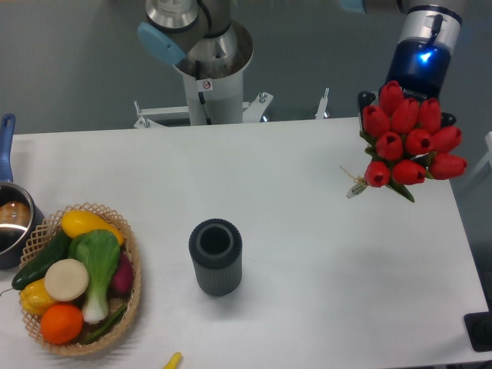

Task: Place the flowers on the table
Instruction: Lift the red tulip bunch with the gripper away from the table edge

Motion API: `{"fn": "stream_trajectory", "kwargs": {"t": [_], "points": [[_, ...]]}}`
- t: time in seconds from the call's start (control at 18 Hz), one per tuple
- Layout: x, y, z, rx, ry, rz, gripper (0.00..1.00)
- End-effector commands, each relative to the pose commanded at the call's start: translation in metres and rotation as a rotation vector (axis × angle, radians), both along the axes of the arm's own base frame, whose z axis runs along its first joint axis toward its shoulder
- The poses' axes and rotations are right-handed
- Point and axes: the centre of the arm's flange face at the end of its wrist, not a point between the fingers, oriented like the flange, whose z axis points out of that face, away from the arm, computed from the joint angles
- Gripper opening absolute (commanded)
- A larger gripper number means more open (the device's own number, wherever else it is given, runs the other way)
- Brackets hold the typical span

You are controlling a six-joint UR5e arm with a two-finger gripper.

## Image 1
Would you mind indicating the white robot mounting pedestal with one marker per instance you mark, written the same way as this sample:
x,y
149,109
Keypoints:
x,y
209,102

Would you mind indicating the orange fruit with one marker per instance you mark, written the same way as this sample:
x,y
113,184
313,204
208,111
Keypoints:
x,y
61,323

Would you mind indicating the yellow squash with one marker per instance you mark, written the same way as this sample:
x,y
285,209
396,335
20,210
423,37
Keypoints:
x,y
78,222

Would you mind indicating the dark grey ribbed vase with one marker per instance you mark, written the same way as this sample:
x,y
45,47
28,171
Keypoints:
x,y
215,247

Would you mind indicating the yellow bell pepper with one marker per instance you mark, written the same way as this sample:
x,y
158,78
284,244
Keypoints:
x,y
35,299

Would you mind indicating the green cucumber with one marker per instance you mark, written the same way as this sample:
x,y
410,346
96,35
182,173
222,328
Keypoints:
x,y
55,250

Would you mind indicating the purple sweet potato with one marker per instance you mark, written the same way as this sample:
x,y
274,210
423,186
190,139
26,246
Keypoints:
x,y
122,279

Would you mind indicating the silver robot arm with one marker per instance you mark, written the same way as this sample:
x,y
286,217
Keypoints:
x,y
211,52

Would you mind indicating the red tulip bouquet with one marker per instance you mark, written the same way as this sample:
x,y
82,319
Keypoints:
x,y
406,144

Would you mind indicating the black device at edge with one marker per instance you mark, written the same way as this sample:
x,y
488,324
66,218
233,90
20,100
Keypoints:
x,y
478,327

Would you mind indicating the beige round bun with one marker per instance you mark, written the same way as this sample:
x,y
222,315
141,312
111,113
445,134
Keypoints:
x,y
66,280

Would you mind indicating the green bok choy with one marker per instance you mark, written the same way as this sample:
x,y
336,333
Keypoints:
x,y
98,251

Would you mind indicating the green chili pepper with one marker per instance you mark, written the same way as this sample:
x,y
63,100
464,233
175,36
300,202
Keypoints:
x,y
106,327

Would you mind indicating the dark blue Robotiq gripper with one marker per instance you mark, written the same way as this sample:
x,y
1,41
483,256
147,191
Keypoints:
x,y
420,71

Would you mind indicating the yellow banana tip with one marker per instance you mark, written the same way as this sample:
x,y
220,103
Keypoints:
x,y
173,361

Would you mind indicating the woven wicker basket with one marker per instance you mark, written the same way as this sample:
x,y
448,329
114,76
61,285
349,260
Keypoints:
x,y
39,238

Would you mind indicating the blue handled saucepan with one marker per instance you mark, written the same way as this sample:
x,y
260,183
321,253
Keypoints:
x,y
19,213

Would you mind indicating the white frame at right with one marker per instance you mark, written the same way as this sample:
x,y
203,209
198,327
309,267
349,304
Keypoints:
x,y
483,167

